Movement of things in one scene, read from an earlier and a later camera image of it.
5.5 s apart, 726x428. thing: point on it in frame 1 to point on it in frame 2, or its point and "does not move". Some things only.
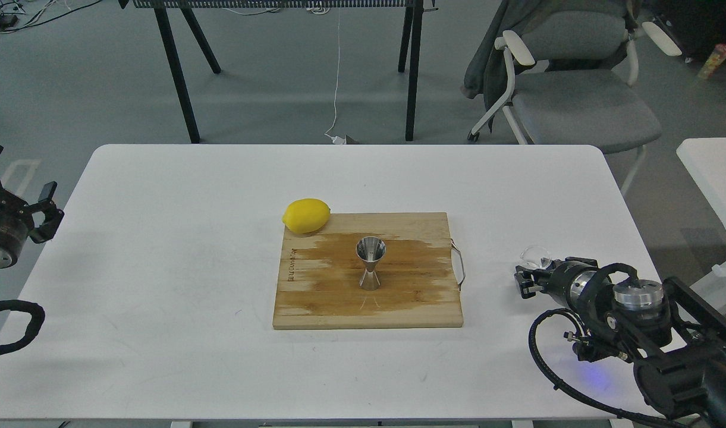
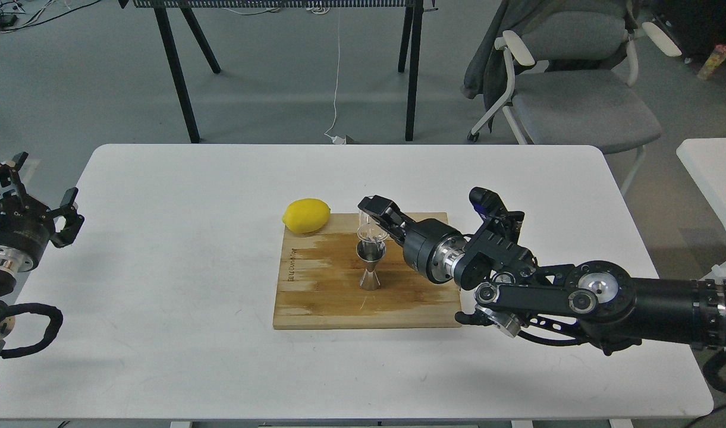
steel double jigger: [370, 248] does not move
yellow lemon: [306, 215] does not move
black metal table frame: [171, 14] does not move
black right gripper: [568, 285] to [430, 246]
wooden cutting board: [319, 285] does not move
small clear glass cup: [531, 256] to [369, 230]
